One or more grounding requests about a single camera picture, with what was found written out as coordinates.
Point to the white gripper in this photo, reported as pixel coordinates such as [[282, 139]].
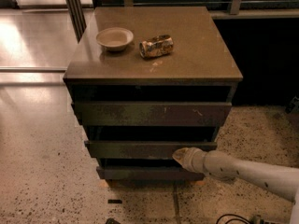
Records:
[[195, 160]]

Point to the grey drawer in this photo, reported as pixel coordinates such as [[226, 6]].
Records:
[[146, 173], [167, 114], [147, 150]]

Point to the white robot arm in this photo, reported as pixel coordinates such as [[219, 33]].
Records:
[[280, 180]]

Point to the dark grey drawer cabinet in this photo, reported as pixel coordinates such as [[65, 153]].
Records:
[[199, 69]]

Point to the black floor tape strip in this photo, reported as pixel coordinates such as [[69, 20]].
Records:
[[114, 201]]

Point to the black object on floor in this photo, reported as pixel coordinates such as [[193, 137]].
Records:
[[112, 221]]

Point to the grey power strip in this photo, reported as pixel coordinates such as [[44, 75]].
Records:
[[257, 219]]

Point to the crushed gold soda can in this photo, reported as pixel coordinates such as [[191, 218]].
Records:
[[157, 46]]

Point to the beige paper bowl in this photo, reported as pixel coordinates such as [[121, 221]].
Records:
[[115, 38]]

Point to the dark pillar post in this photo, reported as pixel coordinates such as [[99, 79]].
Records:
[[77, 17]]

